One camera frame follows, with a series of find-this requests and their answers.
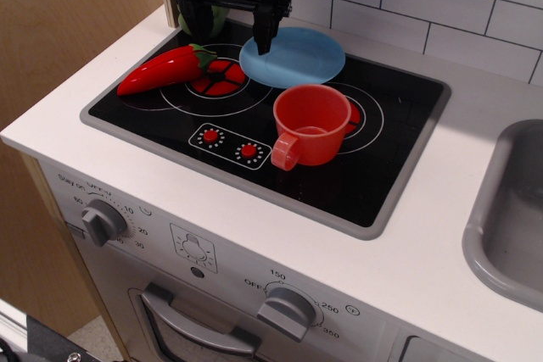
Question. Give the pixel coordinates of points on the red right stove button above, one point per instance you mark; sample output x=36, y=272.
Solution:
x=248, y=151

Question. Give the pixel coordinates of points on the grey timer knob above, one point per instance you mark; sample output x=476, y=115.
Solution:
x=103, y=222

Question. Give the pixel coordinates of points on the red toy chili pepper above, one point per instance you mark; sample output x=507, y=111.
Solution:
x=181, y=64

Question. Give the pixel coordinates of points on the blue plastic plate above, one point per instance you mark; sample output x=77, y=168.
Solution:
x=297, y=56

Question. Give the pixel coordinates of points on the grey temperature knob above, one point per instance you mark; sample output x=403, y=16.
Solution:
x=288, y=312

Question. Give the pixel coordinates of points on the red plastic cup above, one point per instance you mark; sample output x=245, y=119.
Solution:
x=311, y=122

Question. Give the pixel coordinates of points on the red left stove button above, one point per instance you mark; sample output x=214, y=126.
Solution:
x=210, y=136

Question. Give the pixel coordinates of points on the black toy stove top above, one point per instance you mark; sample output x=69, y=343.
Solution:
x=393, y=114

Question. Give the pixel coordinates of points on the grey oven door handle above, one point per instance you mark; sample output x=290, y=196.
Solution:
x=237, y=342

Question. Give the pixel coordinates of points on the red stove button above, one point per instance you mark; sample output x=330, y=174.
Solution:
x=210, y=136
x=248, y=151

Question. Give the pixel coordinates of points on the grey toy sink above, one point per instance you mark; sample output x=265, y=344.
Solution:
x=502, y=241

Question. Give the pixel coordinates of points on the black equipment with cable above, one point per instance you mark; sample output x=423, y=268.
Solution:
x=33, y=341

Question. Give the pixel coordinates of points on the green toy bell pepper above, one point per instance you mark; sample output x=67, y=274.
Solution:
x=219, y=18

